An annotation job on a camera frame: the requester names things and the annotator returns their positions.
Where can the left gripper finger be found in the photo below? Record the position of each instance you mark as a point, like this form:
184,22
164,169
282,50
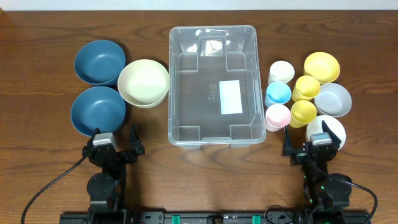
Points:
134,140
96,131

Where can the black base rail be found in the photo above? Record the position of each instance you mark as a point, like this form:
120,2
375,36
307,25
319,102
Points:
270,216

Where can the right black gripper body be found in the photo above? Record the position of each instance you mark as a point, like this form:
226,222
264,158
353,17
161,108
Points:
306,155

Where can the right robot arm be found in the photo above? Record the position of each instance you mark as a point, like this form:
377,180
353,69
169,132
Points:
325,191

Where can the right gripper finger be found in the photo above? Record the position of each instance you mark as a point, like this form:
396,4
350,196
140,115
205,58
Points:
287,146
335,140

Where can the pink cup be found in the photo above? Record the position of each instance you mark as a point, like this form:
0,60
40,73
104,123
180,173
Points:
277,117

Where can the yellow small bowl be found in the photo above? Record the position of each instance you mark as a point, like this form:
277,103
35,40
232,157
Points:
322,66

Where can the cream large bowl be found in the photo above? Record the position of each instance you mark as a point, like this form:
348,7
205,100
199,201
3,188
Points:
144,83

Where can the clear plastic storage bin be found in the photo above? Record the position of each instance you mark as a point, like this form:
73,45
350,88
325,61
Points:
199,58

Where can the grey small bowl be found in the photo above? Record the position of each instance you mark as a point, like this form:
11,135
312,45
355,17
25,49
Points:
333,100

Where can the dark blue bowl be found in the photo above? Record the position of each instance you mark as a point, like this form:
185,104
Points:
100,62
98,107

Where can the cream white cup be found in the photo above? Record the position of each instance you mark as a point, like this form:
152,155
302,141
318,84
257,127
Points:
281,71

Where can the yellow cup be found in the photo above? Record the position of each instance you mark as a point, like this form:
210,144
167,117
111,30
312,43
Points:
302,113
306,88

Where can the white small bowl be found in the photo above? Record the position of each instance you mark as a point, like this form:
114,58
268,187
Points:
336,127

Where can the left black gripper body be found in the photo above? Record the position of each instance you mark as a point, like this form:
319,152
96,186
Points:
116,155

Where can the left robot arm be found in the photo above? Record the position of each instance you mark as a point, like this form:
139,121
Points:
107,188

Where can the light blue cup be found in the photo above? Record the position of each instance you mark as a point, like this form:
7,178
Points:
277,93

